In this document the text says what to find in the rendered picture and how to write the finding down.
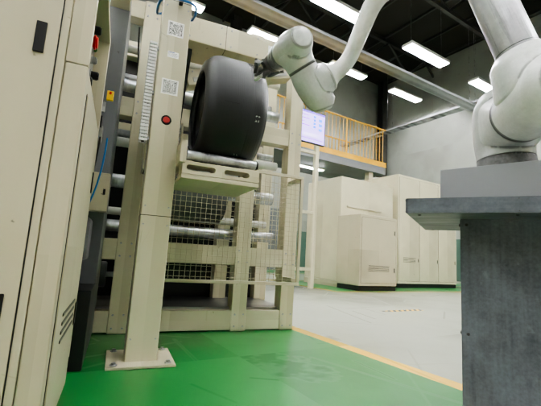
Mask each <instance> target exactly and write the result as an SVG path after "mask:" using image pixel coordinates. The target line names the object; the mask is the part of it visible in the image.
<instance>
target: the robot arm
mask: <svg viewBox="0 0 541 406"><path fill-rule="evenodd" d="M387 1H389V0H365V1H364V3H363V5H362V7H361V10H360V12H359V15H358V17H357V20H356V22H355V24H354V27H353V30H352V33H351V35H350V37H349V41H348V43H347V45H346V47H345V50H344V52H343V54H342V56H341V57H340V59H339V60H337V61H336V62H334V63H332V64H326V63H324V62H323V63H321V64H317V63H316V61H315V59H314V56H313V54H312V45H313V36H312V33H311V32H310V30H309V29H307V28H306V27H304V26H295V27H293V28H291V29H289V30H287V31H285V32H284V33H282V34H281V36H280V37H278V38H277V40H276V41H275V44H274V45H273V47H272V48H271V49H270V50H269V51H268V54H267V55H266V57H265V58H264V59H262V60H259V59H258V58H255V59H254V81H258V80H259V79H260V78H264V79H265V78H266V76H267V77H272V76H275V75H278V74H280V73H284V69H285V70H286V72H287V74H288V75H289V77H290V78H291V81H292V84H293V86H294V88H295V91H296V92H297V93H298V95H299V97H300V99H301V100H302V102H303V103H304V104H305V106H306V107H307V108H309V109H310V110H311V111H313V112H315V113H317V114H318V113H321V112H324V111H326V110H329V109H331V108H332V105H333V104H334V100H335V96H334V94H333V92H334V90H335V89H337V84H338V82H339V80H340V79H342V78H343V77H344V76H345V75H346V74H347V73H348V72H349V71H350V70H351V68H352V67H353V66H354V65H355V63H356V61H357V59H358V57H359V55H360V53H361V50H362V49H363V46H364V44H365V42H366V39H367V37H368V35H369V33H370V30H371V28H372V26H373V25H374V21H375V19H376V18H377V15H378V13H379V11H380V10H381V9H382V7H383V5H384V4H385V3H386V2H387ZM468 1H469V4H470V6H471V8H472V10H473V13H474V15H475V17H476V19H477V22H478V24H479V26H480V28H481V31H482V33H483V35H484V37H485V40H486V42H487V44H488V46H489V49H490V51H491V52H492V55H493V57H494V59H495V62H494V65H493V67H492V69H491V72H490V75H489V77H490V81H491V85H492V89H491V90H489V91H488V92H486V93H485V94H483V95H482V96H481V97H480V99H479V100H478V102H477V104H476V106H475V108H474V111H473V117H472V132H473V148H474V153H475V157H476V163H477V166H486V165H493V164H508V163H517V162H524V161H532V160H538V156H537V144H538V143H539V141H540V139H541V39H539V37H538V36H537V34H536V32H535V29H534V28H533V26H532V24H531V21H530V19H529V17H528V15H527V13H526V11H525V9H524V7H523V5H522V3H521V1H520V0H468ZM260 64H261V66H260V67H259V65H260Z"/></svg>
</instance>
